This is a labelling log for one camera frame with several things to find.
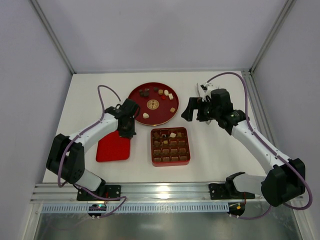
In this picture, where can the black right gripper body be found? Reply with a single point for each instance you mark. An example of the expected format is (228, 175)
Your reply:
(198, 110)

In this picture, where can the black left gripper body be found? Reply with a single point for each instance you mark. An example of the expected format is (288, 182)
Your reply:
(127, 130)

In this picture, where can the metal serving tongs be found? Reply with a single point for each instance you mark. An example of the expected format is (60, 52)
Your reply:
(201, 90)

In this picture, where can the red rectangular box lid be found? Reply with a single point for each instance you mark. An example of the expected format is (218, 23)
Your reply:
(113, 147)

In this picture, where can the red chocolate box with tray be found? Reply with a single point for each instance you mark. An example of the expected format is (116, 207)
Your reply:
(176, 153)

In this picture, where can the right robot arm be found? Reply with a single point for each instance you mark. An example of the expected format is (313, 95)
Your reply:
(285, 177)

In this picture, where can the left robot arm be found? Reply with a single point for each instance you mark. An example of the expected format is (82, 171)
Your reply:
(66, 158)

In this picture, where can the white heart chocolate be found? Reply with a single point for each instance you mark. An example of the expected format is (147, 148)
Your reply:
(145, 115)

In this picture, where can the dark chocolate cluster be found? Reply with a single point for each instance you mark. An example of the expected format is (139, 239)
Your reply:
(144, 94)

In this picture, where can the round red plate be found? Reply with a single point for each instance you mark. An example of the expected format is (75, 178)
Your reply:
(157, 108)

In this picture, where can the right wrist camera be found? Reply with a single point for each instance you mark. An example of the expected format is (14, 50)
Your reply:
(210, 87)

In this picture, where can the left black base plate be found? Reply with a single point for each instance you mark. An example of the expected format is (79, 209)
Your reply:
(112, 192)

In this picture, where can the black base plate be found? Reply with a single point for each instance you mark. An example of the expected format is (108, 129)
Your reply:
(227, 191)
(112, 192)

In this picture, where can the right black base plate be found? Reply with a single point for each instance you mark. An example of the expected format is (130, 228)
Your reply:
(227, 191)

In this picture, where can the slotted cable duct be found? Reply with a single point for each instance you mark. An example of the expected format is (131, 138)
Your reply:
(136, 207)

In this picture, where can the aluminium frame rail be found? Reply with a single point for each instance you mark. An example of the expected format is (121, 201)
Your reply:
(133, 191)

